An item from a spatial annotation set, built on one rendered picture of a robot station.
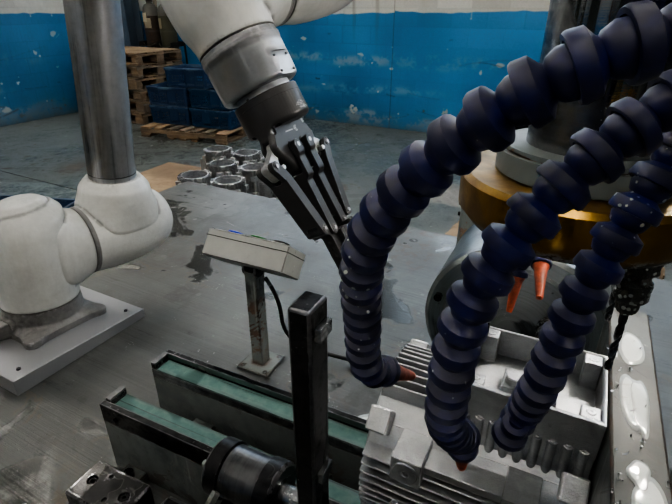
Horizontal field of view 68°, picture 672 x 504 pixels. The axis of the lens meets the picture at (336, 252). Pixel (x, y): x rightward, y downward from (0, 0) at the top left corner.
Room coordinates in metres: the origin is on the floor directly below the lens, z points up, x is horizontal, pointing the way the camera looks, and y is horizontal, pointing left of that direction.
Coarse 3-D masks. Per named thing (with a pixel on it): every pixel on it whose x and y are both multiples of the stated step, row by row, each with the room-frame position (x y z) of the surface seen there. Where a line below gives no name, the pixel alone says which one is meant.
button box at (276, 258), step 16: (208, 240) 0.81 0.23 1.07; (224, 240) 0.80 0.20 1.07; (240, 240) 0.78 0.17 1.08; (256, 240) 0.77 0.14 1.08; (224, 256) 0.78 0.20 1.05; (240, 256) 0.77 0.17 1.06; (256, 256) 0.76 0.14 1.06; (272, 256) 0.75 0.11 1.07; (288, 256) 0.74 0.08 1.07; (304, 256) 0.79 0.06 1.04; (272, 272) 0.75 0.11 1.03; (288, 272) 0.74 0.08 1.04
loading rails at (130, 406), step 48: (192, 384) 0.60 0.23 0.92; (240, 384) 0.60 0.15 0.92; (144, 432) 0.51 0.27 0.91; (192, 432) 0.50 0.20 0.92; (240, 432) 0.56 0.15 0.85; (288, 432) 0.52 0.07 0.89; (336, 432) 0.50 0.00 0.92; (144, 480) 0.51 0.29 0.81; (192, 480) 0.47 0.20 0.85; (336, 480) 0.49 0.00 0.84
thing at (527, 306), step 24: (480, 240) 0.64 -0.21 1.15; (456, 264) 0.61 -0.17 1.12; (552, 264) 0.56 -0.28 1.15; (432, 288) 0.62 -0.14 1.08; (528, 288) 0.56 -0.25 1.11; (552, 288) 0.55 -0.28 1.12; (432, 312) 0.62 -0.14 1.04; (504, 312) 0.57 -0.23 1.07; (528, 312) 0.56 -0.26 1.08; (600, 312) 0.53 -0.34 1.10; (432, 336) 0.62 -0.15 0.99
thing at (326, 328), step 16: (304, 304) 0.31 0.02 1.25; (320, 304) 0.31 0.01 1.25; (288, 320) 0.31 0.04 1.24; (304, 320) 0.30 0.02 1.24; (320, 320) 0.31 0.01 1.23; (304, 336) 0.30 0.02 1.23; (320, 336) 0.30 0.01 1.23; (304, 352) 0.30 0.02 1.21; (320, 352) 0.31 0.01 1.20; (304, 368) 0.30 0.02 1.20; (320, 368) 0.31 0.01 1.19; (304, 384) 0.30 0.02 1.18; (320, 384) 0.31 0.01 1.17; (304, 400) 0.30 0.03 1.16; (320, 400) 0.31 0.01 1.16; (304, 416) 0.30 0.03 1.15; (320, 416) 0.31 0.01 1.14; (304, 432) 0.30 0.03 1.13; (320, 432) 0.31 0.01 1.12; (304, 448) 0.30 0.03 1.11; (320, 448) 0.31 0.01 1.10; (304, 464) 0.30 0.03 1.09; (320, 464) 0.31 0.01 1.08; (304, 480) 0.30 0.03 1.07; (320, 480) 0.30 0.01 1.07; (304, 496) 0.30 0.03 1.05; (320, 496) 0.31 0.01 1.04
